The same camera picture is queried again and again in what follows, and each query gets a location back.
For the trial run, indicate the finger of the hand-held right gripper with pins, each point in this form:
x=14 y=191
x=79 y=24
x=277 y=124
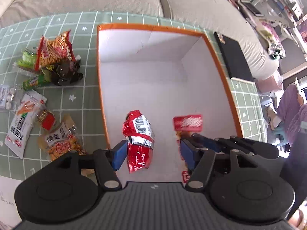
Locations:
x=254 y=147

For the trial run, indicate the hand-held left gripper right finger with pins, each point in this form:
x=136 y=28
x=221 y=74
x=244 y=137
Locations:
x=188 y=154

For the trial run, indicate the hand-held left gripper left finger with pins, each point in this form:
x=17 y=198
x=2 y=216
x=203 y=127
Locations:
x=120 y=154

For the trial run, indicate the red foil snack packet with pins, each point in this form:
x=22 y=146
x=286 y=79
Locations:
x=139 y=148

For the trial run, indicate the red and clear snack packet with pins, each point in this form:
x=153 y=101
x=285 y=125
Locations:
x=188 y=123

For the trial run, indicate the orange cardboard box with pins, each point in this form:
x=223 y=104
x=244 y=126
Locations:
x=148 y=76

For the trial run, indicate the green candy packet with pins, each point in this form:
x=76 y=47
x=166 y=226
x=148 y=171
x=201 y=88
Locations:
x=36 y=82

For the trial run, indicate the green checked tablecloth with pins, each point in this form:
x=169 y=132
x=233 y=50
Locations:
x=79 y=115

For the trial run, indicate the beige orange snack packet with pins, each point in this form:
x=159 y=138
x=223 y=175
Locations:
x=60 y=143

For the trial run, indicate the pink bag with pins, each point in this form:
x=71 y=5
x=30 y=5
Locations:
x=269 y=82

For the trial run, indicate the white paper sheet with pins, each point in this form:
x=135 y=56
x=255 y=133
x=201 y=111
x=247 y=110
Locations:
x=301 y=89

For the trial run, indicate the small red gold packet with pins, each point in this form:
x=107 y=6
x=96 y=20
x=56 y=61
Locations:
x=48 y=121

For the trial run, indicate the black flat box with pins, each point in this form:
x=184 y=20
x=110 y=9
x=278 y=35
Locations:
x=233 y=57

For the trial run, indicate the dark brown snack packet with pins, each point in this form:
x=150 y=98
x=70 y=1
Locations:
x=64 y=74

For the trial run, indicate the white carrot print packet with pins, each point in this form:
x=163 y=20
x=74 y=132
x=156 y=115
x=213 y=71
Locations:
x=20 y=129

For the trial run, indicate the floral pouch on sofa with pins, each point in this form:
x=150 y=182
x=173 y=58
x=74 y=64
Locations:
x=272 y=38

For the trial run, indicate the white paper bag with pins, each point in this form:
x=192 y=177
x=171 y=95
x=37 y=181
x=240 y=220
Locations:
x=7 y=196

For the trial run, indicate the orange noodle snack packet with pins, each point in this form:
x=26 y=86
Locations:
x=56 y=50

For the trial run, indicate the white tablet packet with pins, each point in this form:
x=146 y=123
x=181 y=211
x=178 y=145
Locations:
x=4 y=95

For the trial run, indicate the light green snack packet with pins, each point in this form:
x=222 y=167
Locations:
x=28 y=58

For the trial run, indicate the white smartphone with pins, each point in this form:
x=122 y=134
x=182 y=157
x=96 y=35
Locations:
x=253 y=9

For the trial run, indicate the white desk shelf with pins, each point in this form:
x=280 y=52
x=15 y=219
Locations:
x=283 y=7

